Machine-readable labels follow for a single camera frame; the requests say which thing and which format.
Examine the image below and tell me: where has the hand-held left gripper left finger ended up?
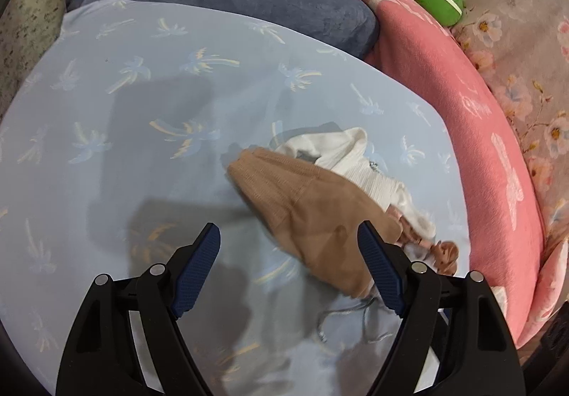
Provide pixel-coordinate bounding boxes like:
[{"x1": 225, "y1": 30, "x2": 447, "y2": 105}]
[{"x1": 55, "y1": 222, "x2": 222, "y2": 396}]

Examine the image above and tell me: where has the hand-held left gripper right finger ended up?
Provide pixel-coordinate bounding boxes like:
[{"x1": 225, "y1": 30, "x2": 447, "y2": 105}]
[{"x1": 358, "y1": 220, "x2": 521, "y2": 396}]

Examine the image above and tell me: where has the tan stocking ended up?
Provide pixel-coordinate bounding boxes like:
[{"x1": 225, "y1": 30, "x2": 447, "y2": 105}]
[{"x1": 228, "y1": 148, "x2": 403, "y2": 301}]

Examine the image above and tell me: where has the small brown-haired doll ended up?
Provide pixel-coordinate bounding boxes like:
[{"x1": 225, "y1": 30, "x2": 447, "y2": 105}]
[{"x1": 398, "y1": 206, "x2": 461, "y2": 276}]

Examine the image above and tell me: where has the white ribbed cloth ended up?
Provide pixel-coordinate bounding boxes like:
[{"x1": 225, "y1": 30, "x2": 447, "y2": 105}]
[{"x1": 273, "y1": 127, "x2": 436, "y2": 241}]

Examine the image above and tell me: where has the light blue palm print sheet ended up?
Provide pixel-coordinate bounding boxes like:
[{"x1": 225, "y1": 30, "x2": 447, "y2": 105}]
[{"x1": 0, "y1": 0, "x2": 472, "y2": 396}]

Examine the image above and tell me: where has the pink floral pillow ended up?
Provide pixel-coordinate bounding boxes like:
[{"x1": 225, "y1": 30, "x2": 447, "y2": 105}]
[{"x1": 536, "y1": 240, "x2": 569, "y2": 326}]

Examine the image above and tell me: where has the pink blanket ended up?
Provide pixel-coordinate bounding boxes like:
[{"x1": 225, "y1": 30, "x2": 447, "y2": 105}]
[{"x1": 311, "y1": 0, "x2": 547, "y2": 348}]

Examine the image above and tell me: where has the floral beige cloth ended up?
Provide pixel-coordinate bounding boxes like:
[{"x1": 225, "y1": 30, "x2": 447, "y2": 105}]
[{"x1": 440, "y1": 0, "x2": 569, "y2": 254}]

